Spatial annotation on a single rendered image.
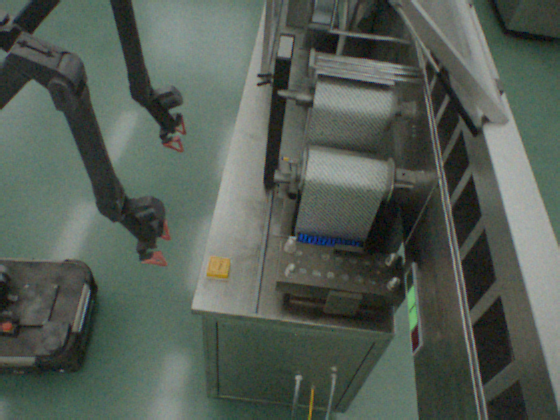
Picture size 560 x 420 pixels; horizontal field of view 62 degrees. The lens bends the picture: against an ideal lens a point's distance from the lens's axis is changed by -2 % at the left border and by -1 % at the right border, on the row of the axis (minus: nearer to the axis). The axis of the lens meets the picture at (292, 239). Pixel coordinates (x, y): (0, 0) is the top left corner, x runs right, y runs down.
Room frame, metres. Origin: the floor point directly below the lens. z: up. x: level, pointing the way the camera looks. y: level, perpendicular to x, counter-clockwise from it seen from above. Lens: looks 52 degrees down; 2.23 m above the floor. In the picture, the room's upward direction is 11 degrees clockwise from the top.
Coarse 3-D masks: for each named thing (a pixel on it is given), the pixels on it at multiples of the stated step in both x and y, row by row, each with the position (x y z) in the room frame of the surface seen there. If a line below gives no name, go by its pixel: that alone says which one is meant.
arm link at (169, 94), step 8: (152, 88) 1.30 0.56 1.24; (160, 88) 1.29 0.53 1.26; (168, 88) 1.28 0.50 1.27; (176, 88) 1.31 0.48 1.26; (136, 96) 1.22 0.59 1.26; (144, 96) 1.23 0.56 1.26; (152, 96) 1.26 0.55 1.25; (160, 96) 1.26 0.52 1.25; (168, 96) 1.26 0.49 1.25; (176, 96) 1.27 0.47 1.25; (144, 104) 1.23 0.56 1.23; (168, 104) 1.25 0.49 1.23; (176, 104) 1.26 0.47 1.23
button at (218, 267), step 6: (210, 258) 0.88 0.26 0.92; (216, 258) 0.89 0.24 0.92; (222, 258) 0.89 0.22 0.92; (228, 258) 0.90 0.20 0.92; (210, 264) 0.86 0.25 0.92; (216, 264) 0.87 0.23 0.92; (222, 264) 0.87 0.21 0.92; (228, 264) 0.88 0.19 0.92; (210, 270) 0.84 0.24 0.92; (216, 270) 0.84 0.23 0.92; (222, 270) 0.85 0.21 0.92; (210, 276) 0.83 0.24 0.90; (216, 276) 0.83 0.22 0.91; (222, 276) 0.83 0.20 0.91
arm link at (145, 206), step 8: (128, 200) 0.80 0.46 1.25; (136, 200) 0.79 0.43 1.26; (144, 200) 0.79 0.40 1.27; (152, 200) 0.80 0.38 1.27; (160, 200) 0.82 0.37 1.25; (104, 208) 0.73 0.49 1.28; (112, 208) 0.74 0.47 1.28; (128, 208) 0.77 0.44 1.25; (136, 208) 0.77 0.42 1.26; (144, 208) 0.77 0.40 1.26; (152, 208) 0.78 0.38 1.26; (160, 208) 0.80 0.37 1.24; (112, 216) 0.74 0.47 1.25; (120, 216) 0.74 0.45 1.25; (144, 216) 0.76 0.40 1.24; (152, 216) 0.77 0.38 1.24; (160, 216) 0.78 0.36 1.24
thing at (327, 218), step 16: (304, 208) 0.98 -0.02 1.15; (320, 208) 0.98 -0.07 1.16; (336, 208) 0.99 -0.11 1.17; (352, 208) 0.99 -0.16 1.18; (368, 208) 0.99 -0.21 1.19; (304, 224) 0.98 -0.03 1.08; (320, 224) 0.98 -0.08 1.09; (336, 224) 0.99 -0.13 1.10; (352, 224) 0.99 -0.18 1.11; (368, 224) 1.00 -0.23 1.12; (352, 240) 0.99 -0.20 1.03
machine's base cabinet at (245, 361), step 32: (224, 320) 0.71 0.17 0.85; (224, 352) 0.71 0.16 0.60; (256, 352) 0.72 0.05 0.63; (288, 352) 0.73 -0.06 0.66; (320, 352) 0.74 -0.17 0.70; (352, 352) 0.74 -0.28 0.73; (224, 384) 0.71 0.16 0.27; (256, 384) 0.72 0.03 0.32; (288, 384) 0.73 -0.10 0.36; (320, 384) 0.74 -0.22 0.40; (352, 384) 0.75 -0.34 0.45
